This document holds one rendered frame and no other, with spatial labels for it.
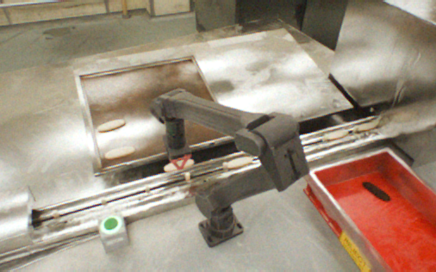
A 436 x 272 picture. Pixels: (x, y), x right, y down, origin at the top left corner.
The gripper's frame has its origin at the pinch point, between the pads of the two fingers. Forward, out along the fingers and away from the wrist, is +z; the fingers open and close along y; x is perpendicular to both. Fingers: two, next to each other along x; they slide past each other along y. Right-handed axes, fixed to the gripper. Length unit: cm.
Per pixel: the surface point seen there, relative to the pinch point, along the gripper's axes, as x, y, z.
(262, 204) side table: 22.8, 17.2, 11.1
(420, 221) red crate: 65, 41, 11
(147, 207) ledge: -12.8, 8.2, 6.9
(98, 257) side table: -29.4, 16.9, 11.1
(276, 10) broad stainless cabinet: 132, -165, 27
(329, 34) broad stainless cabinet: 193, -165, 57
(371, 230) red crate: 49, 38, 11
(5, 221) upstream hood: -50, 3, 1
